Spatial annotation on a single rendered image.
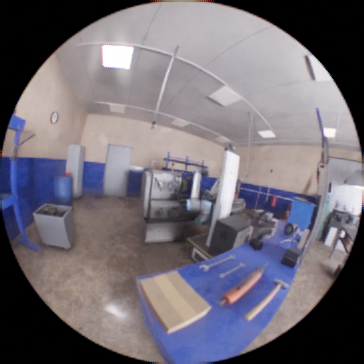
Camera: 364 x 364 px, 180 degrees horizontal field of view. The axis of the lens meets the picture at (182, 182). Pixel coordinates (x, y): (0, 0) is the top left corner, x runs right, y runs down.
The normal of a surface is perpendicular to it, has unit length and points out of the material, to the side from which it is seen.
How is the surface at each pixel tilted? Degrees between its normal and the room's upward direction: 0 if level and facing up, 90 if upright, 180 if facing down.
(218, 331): 0
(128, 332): 0
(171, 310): 0
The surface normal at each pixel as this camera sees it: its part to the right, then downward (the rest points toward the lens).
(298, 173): -0.88, -0.09
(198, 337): 0.15, -0.99
